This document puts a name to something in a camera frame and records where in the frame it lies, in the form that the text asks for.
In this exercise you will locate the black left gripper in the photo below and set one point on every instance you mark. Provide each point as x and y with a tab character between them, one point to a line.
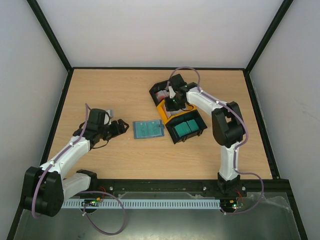
122	130

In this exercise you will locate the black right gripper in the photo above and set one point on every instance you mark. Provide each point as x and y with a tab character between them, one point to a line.
170	106

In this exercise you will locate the teal AION credit card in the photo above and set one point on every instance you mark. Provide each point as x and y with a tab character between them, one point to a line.
140	129

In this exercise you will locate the teal card holder wallet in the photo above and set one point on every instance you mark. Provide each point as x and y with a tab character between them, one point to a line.
162	128

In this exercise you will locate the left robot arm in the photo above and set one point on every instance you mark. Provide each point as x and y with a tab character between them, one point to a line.
45	188

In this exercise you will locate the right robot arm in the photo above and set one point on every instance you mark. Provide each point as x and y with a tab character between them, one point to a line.
228	127

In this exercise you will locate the red white card stack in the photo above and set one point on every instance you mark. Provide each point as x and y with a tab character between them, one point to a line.
162	94

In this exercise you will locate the black bin with red cards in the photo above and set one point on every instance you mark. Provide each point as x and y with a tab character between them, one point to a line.
156	88

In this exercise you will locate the teal card with magnetic stripe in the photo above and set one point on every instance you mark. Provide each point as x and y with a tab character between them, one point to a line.
154	128

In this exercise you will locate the teal card stack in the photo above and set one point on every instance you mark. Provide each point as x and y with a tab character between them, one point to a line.
186	127

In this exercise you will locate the black bin with teal cards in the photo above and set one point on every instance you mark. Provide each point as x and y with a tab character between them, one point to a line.
185	117

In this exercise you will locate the yellow plastic bin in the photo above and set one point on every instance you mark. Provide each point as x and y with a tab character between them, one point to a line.
167	116

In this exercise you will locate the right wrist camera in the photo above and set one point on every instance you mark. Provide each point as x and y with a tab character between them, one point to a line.
172	92

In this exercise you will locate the white slotted cable duct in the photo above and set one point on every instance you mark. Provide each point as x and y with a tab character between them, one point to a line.
188	204

